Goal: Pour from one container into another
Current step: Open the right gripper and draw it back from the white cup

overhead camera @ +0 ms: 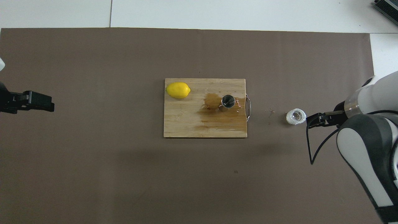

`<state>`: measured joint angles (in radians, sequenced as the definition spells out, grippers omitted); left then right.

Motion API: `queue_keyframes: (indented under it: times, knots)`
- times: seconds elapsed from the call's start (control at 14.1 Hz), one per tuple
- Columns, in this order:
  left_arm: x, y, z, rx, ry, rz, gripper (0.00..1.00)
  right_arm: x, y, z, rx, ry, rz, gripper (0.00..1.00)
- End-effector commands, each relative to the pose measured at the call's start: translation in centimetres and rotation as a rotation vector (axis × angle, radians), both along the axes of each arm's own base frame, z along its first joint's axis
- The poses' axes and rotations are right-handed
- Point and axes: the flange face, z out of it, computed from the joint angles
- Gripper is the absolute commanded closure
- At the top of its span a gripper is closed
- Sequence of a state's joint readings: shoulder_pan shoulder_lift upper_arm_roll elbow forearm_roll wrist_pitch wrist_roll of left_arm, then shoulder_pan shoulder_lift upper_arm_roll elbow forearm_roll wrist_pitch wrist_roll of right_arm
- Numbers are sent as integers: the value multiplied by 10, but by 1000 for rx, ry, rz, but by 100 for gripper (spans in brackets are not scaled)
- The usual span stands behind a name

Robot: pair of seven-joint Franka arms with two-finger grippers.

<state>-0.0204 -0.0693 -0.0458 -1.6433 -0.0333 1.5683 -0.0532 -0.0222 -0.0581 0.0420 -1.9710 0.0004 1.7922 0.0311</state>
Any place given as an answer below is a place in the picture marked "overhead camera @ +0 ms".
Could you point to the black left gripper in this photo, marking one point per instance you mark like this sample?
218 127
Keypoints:
5 101

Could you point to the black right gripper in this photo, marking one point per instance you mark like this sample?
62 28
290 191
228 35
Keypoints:
340 115

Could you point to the small clear glass cup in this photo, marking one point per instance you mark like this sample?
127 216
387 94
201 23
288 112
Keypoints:
295 116

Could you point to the steel double jigger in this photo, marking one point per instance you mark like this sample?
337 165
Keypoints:
228 101

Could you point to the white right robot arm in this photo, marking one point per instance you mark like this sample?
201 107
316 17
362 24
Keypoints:
367 146

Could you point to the brown paper table mat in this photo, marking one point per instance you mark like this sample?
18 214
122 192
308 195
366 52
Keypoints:
93 171

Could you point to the wooden cutting board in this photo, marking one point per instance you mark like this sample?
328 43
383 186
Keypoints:
186 121

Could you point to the black ribbed device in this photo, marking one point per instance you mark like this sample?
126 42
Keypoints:
388 9

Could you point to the yellow lemon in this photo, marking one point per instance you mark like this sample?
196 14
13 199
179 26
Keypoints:
178 90

